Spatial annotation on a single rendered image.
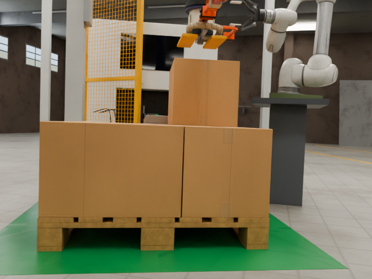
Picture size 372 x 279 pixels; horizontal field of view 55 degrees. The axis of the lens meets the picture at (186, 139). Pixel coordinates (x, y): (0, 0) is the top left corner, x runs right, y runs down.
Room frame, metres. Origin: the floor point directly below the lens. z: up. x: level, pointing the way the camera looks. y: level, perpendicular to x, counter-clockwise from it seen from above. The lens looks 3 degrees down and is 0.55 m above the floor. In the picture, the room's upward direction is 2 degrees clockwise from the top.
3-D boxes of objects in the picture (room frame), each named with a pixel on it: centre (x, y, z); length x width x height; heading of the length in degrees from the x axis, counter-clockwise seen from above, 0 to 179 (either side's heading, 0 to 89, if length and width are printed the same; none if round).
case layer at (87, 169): (2.11, 0.18, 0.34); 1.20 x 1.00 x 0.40; 7
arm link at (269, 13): (2.23, -0.48, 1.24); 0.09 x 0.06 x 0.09; 8
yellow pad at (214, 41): (2.46, -0.17, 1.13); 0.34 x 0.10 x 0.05; 7
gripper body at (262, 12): (2.22, -0.41, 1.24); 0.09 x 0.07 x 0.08; 98
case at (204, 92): (2.44, -0.08, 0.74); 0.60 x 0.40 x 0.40; 6
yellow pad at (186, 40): (2.44, 0.02, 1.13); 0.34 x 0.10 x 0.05; 7
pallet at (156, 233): (2.11, 0.18, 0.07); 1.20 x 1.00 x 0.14; 7
